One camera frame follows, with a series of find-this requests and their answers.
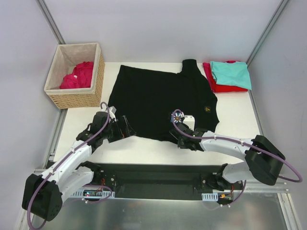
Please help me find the black daisy print t-shirt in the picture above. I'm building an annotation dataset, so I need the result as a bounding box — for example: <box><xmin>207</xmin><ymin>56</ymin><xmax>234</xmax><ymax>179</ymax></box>
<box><xmin>108</xmin><ymin>59</ymin><xmax>219</xmax><ymax>144</ymax></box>

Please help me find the right aluminium frame post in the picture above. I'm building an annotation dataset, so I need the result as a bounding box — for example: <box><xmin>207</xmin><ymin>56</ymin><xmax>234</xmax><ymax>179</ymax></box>
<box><xmin>241</xmin><ymin>0</ymin><xmax>291</xmax><ymax>72</ymax></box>

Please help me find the teal t-shirt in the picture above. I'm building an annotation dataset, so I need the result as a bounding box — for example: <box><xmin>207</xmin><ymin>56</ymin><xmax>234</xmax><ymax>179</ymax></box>
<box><xmin>210</xmin><ymin>61</ymin><xmax>252</xmax><ymax>90</ymax></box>

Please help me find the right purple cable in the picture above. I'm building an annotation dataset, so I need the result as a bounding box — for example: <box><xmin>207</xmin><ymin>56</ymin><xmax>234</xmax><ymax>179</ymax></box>
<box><xmin>172</xmin><ymin>109</ymin><xmax>303</xmax><ymax>208</ymax></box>

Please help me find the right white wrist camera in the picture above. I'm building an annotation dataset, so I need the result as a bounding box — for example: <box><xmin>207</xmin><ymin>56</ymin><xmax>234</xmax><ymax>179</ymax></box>
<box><xmin>182</xmin><ymin>115</ymin><xmax>195</xmax><ymax>130</ymax></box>

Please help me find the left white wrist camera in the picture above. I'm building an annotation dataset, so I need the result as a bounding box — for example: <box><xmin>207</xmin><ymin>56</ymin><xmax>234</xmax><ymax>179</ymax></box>
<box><xmin>109</xmin><ymin>106</ymin><xmax>117</xmax><ymax>121</ymax></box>

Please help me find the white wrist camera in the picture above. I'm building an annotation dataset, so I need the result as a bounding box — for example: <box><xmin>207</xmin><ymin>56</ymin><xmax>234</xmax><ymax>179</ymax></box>
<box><xmin>109</xmin><ymin>106</ymin><xmax>117</xmax><ymax>121</ymax></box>
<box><xmin>182</xmin><ymin>115</ymin><xmax>195</xmax><ymax>130</ymax></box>

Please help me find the aluminium frame post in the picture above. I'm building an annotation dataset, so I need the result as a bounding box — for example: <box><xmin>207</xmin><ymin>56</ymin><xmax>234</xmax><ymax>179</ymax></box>
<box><xmin>36</xmin><ymin>0</ymin><xmax>66</xmax><ymax>45</ymax></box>
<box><xmin>241</xmin><ymin>0</ymin><xmax>291</xmax><ymax>72</ymax></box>

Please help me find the right white cable duct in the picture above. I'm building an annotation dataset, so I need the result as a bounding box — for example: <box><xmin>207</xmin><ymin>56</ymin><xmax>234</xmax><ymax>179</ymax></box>
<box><xmin>201</xmin><ymin>192</ymin><xmax>219</xmax><ymax>202</ymax></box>

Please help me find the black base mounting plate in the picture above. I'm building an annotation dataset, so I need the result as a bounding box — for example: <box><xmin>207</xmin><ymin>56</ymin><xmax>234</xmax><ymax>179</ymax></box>
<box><xmin>73</xmin><ymin>162</ymin><xmax>245</xmax><ymax>199</ymax></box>

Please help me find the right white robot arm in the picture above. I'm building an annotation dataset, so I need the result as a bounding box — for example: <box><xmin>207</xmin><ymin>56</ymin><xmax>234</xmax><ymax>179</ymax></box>
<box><xmin>170</xmin><ymin>123</ymin><xmax>285</xmax><ymax>190</ymax></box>

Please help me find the left white cable duct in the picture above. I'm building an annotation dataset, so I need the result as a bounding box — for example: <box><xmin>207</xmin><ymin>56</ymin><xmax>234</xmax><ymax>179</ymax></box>
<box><xmin>70</xmin><ymin>189</ymin><xmax>115</xmax><ymax>199</ymax></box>

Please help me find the purple cable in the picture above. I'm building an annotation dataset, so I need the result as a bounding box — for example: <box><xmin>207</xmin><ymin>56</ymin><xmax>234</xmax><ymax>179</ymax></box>
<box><xmin>26</xmin><ymin>102</ymin><xmax>113</xmax><ymax>230</ymax></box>
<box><xmin>172</xmin><ymin>109</ymin><xmax>303</xmax><ymax>208</ymax></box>

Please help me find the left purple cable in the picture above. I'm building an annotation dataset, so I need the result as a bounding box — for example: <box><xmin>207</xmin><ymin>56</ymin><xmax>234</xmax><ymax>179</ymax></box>
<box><xmin>26</xmin><ymin>102</ymin><xmax>113</xmax><ymax>230</ymax></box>

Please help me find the left aluminium frame post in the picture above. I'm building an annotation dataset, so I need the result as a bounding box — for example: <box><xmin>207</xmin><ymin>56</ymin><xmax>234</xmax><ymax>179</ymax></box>
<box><xmin>36</xmin><ymin>0</ymin><xmax>66</xmax><ymax>45</ymax></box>

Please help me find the pink t-shirt in basket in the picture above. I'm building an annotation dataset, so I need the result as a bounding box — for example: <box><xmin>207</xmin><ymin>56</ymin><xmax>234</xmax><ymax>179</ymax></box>
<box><xmin>59</xmin><ymin>61</ymin><xmax>94</xmax><ymax>89</ymax></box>

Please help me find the red t-shirt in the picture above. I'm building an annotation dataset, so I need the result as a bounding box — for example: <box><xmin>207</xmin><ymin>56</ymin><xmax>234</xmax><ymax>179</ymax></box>
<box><xmin>202</xmin><ymin>59</ymin><xmax>249</xmax><ymax>93</ymax></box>

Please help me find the white cable duct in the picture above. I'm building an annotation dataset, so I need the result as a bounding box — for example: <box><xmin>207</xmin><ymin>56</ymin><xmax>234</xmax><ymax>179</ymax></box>
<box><xmin>201</xmin><ymin>192</ymin><xmax>219</xmax><ymax>202</ymax></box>
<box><xmin>70</xmin><ymin>189</ymin><xmax>115</xmax><ymax>199</ymax></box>

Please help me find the wicker basket with liner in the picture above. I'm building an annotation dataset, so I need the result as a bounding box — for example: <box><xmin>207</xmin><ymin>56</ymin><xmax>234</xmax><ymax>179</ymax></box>
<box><xmin>44</xmin><ymin>43</ymin><xmax>105</xmax><ymax>109</ymax></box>

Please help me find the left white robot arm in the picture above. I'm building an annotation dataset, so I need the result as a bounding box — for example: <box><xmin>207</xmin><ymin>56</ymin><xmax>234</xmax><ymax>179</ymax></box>
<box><xmin>22</xmin><ymin>111</ymin><xmax>136</xmax><ymax>221</ymax></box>

